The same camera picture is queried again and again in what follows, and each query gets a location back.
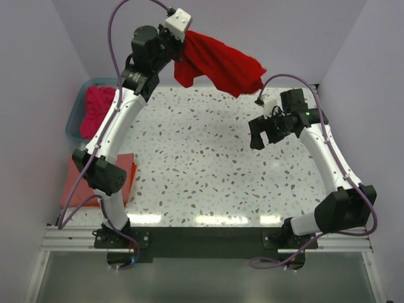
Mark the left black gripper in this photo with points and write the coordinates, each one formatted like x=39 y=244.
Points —
x=176 y=46

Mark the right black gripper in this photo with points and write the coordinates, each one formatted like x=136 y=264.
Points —
x=268 y=131

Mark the red t-shirt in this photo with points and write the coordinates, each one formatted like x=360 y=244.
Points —
x=230 y=70

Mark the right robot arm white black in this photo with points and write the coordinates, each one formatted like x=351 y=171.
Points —
x=348 y=202

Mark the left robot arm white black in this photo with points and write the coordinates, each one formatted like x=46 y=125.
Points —
x=152 y=49

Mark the magenta crumpled t-shirt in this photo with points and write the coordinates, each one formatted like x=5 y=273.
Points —
x=98 y=100

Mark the teal plastic bin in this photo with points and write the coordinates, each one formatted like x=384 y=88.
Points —
x=78 y=111

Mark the orange folded t-shirt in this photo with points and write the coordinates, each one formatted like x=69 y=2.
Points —
x=131 y=181

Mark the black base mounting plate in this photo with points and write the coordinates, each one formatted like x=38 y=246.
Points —
x=263 y=247

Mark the pink folded t-shirt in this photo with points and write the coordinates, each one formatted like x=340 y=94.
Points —
x=83 y=191

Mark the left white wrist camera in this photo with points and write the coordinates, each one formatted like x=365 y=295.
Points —
x=178 y=22

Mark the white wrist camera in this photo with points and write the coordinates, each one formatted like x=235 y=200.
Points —
x=178 y=22
x=268 y=104

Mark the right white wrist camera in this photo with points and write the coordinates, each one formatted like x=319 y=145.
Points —
x=268 y=104

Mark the aluminium frame rail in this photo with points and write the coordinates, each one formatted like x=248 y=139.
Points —
x=79 y=238

